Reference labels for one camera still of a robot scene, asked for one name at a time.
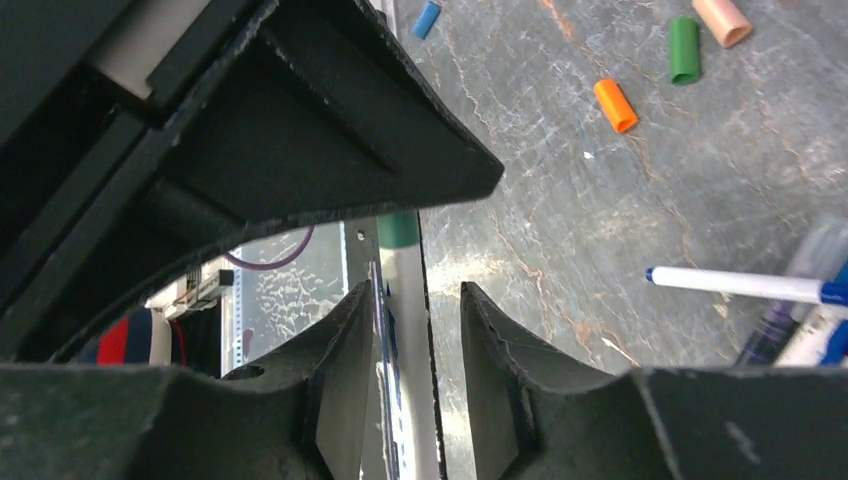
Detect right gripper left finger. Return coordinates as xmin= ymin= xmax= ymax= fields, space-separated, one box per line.
xmin=1 ymin=281 xmax=373 ymax=479

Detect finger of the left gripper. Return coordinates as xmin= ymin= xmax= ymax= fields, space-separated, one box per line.
xmin=1 ymin=1 xmax=504 ymax=361

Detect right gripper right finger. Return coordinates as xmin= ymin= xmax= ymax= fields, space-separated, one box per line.
xmin=461 ymin=282 xmax=847 ymax=479

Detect green capped marker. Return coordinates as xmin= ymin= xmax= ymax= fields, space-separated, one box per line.
xmin=377 ymin=210 xmax=442 ymax=479

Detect blue pen crosswise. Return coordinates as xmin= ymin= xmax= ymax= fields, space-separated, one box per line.
xmin=645 ymin=266 xmax=847 ymax=306

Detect orange marker cap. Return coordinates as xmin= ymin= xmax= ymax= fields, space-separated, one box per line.
xmin=593 ymin=78 xmax=639 ymax=134

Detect light blue pen cap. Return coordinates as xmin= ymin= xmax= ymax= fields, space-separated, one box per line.
xmin=411 ymin=1 xmax=441 ymax=40

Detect green marker cap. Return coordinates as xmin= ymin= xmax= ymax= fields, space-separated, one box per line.
xmin=669 ymin=16 xmax=701 ymax=85

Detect peach pen cap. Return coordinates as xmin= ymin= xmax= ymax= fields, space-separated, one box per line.
xmin=691 ymin=0 xmax=753 ymax=48

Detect dark purple pen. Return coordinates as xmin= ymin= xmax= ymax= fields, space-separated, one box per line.
xmin=735 ymin=214 xmax=848 ymax=367

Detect blue capped marker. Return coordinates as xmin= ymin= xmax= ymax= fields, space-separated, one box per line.
xmin=773 ymin=265 xmax=847 ymax=368

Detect slotted cable duct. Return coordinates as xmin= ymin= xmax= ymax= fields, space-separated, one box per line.
xmin=220 ymin=266 xmax=246 ymax=376

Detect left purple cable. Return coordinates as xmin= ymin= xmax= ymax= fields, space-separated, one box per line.
xmin=222 ymin=225 xmax=317 ymax=273

